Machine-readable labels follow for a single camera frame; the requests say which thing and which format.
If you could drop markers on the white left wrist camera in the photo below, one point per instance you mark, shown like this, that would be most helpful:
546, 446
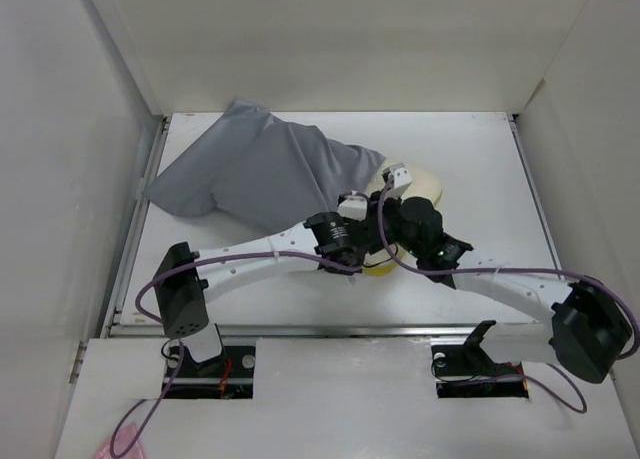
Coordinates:
353, 205

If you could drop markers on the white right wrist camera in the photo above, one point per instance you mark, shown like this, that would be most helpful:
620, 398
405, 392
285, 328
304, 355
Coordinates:
397, 179

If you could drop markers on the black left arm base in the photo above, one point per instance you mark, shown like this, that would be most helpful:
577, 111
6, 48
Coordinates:
229, 377

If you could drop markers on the cream and yellow pillow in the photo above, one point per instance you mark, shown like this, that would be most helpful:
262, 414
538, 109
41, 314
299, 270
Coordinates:
424, 184

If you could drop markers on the grey pillowcase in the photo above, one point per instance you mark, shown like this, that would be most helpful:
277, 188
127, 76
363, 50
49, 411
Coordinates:
264, 171

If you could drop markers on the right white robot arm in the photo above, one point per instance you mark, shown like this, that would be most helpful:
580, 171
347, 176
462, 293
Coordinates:
575, 321

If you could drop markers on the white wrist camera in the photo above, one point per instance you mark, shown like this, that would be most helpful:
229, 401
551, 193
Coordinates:
397, 179
353, 205

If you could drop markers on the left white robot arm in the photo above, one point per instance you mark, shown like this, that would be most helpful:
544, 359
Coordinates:
186, 280

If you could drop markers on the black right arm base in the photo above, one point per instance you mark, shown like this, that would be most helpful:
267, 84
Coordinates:
465, 370

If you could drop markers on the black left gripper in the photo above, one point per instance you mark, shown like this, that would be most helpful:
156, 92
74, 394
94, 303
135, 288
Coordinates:
358, 268

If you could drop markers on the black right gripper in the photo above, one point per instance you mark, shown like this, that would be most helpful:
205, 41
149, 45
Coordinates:
392, 201

